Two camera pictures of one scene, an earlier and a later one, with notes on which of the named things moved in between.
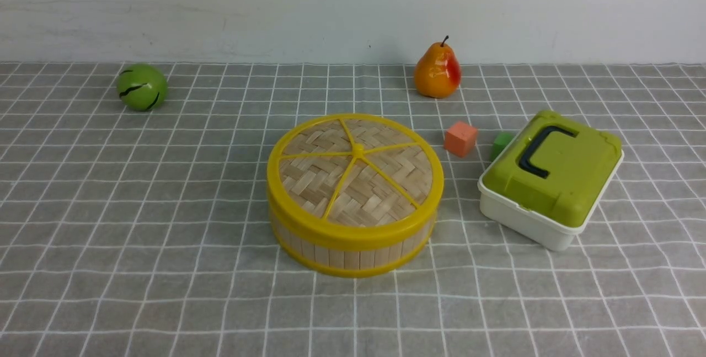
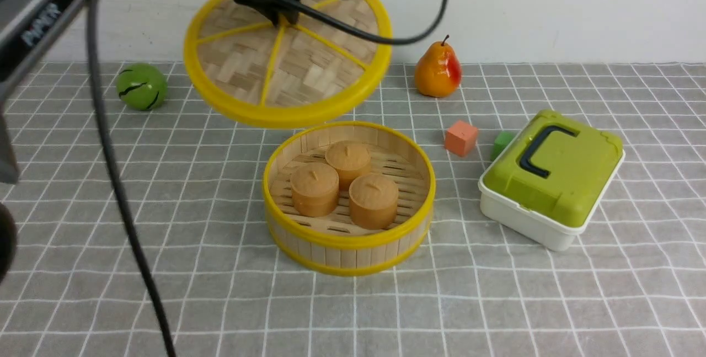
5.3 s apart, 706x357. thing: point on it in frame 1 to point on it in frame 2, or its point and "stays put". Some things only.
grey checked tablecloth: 130,233 stays put
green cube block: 501,141 stays put
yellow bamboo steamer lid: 354,177 to 252,72
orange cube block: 460,139 stays put
